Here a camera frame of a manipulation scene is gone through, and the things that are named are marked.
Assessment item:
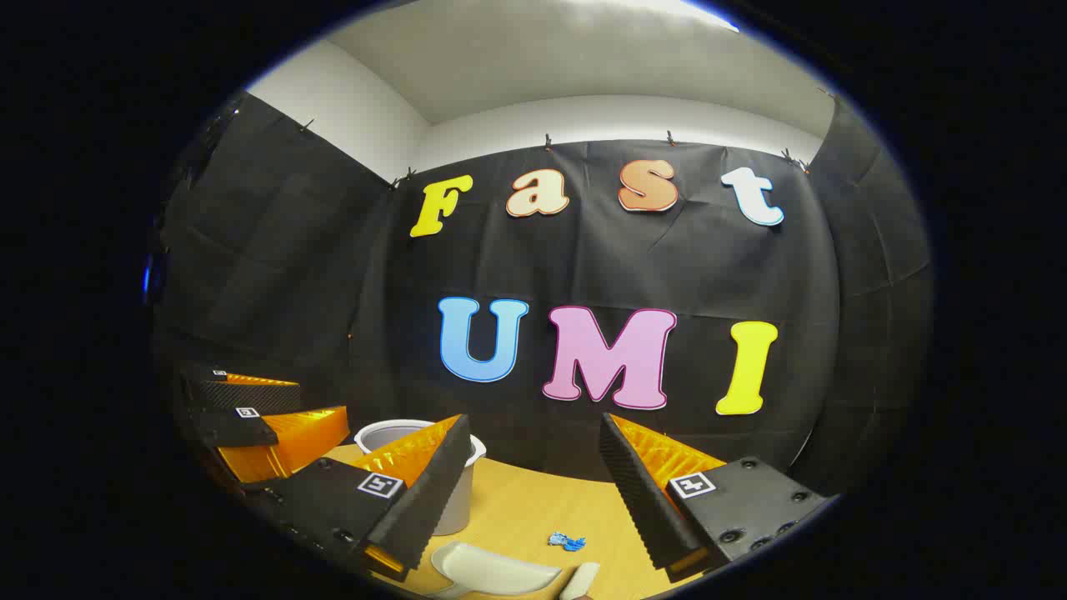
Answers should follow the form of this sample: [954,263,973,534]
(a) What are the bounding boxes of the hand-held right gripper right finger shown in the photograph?
[599,412,834,584]

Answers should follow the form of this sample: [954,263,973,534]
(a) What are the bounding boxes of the wooden desktop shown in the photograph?
[321,444,709,600]

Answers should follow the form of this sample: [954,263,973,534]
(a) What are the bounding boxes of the black backdrop cloth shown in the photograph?
[150,87,934,501]

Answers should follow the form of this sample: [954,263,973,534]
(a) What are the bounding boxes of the small white broom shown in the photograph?
[559,562,601,600]

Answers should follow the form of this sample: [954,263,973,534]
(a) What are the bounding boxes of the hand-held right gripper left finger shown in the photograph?
[246,413,473,583]

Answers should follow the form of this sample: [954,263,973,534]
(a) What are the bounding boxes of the white dustpan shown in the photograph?
[431,540,564,599]

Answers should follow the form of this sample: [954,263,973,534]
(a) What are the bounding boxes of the white garbage bin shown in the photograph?
[354,419,487,536]

